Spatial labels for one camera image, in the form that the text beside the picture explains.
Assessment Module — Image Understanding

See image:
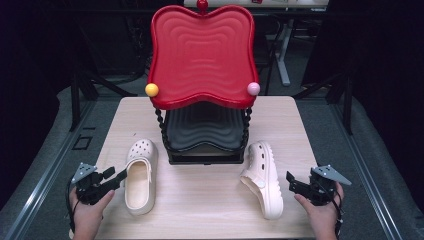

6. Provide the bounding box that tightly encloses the metal floor rail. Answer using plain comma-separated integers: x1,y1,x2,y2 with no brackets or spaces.
328,99,405,240
0,99,98,240

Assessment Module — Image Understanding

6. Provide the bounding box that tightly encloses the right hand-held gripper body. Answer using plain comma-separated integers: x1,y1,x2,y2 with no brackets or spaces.
307,164,353,206

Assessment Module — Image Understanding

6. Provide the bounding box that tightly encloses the cream clog shoe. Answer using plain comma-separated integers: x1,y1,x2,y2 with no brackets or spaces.
124,138,160,216
239,140,285,221

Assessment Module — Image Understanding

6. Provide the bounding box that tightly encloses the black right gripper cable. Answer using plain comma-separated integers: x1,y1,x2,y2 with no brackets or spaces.
331,191,345,238

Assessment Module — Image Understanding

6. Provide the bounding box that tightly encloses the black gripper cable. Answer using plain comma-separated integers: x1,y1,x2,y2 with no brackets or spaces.
331,191,345,238
66,179,78,234

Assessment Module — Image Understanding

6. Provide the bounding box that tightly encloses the black metal stand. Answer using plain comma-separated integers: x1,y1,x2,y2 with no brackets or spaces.
69,70,138,132
292,71,355,136

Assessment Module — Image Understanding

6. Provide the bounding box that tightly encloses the person's left hand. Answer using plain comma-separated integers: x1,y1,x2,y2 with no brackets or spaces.
68,188,116,240

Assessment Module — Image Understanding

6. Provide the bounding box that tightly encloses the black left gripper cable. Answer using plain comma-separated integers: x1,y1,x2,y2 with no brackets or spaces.
66,179,78,234

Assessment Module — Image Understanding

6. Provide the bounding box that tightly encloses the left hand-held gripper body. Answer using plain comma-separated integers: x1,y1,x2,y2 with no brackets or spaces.
71,162,116,205

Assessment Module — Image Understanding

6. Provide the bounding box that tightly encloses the red and black shoe rack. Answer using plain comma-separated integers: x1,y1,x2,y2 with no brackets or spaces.
144,0,262,166

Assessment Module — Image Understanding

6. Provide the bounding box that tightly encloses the person's right hand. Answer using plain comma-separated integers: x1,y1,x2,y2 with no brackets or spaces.
293,182,345,240

